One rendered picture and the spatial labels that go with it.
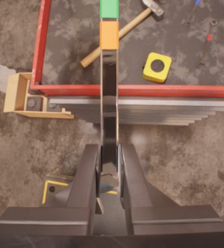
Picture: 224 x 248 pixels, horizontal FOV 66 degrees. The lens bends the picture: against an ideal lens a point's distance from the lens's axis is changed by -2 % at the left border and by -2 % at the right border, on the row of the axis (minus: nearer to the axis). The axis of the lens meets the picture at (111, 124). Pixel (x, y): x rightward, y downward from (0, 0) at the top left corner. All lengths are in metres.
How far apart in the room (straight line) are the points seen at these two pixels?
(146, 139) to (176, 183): 0.42
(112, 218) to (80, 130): 0.75
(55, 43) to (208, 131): 1.29
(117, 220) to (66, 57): 0.98
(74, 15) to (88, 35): 0.11
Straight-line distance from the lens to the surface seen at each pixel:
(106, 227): 1.26
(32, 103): 1.54
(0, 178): 1.91
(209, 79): 0.65
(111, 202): 1.21
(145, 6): 0.73
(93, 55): 0.63
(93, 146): 0.15
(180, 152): 1.52
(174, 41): 0.68
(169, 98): 0.63
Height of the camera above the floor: 1.47
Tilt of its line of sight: 80 degrees down
